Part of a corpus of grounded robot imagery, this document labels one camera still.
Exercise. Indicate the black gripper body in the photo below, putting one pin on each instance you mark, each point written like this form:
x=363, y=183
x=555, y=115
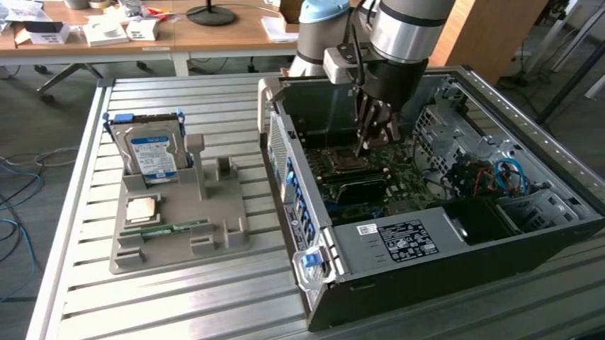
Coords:
x=395, y=81

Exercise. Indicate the green graphics card black fan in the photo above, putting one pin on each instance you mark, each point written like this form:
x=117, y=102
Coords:
x=360, y=191

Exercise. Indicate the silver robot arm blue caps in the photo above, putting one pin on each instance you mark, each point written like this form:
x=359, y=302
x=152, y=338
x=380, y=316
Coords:
x=407, y=32

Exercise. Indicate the CPU socket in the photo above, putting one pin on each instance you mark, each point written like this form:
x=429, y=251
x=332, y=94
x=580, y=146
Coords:
x=343, y=164

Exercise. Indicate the green motherboard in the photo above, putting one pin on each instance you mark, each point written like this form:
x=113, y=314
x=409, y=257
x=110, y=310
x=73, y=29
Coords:
x=412, y=191

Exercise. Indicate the wooden cabinet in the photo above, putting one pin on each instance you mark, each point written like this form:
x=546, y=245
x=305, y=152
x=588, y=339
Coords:
x=502, y=35

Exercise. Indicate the white booklet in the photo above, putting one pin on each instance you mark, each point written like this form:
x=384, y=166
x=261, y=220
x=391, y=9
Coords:
x=280, y=30

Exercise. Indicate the brown cardboard box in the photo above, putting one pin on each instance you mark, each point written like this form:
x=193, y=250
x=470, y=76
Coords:
x=289, y=10

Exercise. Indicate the black drive box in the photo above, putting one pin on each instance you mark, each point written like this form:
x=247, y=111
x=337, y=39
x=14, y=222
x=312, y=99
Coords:
x=483, y=219

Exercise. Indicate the grey power supply unit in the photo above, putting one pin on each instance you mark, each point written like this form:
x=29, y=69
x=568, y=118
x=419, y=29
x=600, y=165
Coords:
x=355, y=248

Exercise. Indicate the blue case latch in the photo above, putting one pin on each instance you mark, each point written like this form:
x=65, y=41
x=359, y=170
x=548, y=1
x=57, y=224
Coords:
x=312, y=258

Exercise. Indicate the silver disk bay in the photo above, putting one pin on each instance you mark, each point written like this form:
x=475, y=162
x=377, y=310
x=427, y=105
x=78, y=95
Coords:
x=544, y=209

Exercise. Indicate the wooden desk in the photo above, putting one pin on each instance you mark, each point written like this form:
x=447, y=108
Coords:
x=213, y=35

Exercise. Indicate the black round stand base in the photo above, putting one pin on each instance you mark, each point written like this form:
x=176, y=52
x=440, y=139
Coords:
x=210, y=16

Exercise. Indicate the black open PC case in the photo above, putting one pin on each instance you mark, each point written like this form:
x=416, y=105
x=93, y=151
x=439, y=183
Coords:
x=425, y=283

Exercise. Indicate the hard disk in blue caddy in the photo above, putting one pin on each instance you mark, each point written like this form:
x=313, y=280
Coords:
x=152, y=152

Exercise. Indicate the grey parts rack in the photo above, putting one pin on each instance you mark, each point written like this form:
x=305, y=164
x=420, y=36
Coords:
x=180, y=212

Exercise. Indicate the green RAM stick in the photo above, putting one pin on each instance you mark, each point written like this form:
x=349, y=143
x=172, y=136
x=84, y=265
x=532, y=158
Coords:
x=161, y=230

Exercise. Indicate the CPU chip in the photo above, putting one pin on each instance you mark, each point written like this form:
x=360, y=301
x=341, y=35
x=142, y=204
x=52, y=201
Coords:
x=141, y=209

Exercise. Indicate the small white box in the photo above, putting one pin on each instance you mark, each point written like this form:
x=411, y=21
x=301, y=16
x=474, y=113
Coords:
x=142, y=30

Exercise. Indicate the white box round insert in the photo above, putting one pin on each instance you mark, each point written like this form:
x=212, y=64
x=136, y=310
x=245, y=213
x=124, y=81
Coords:
x=106, y=33

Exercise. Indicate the tape roll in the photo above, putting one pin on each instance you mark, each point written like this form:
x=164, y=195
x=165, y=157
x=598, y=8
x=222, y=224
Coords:
x=100, y=3

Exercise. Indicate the grey cup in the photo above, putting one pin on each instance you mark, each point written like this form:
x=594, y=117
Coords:
x=76, y=3

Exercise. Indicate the white box black lid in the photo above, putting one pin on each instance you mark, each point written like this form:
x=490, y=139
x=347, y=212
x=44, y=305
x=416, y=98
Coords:
x=48, y=33

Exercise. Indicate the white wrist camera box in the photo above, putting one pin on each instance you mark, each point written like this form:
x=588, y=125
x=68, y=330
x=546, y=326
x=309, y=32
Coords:
x=339, y=65

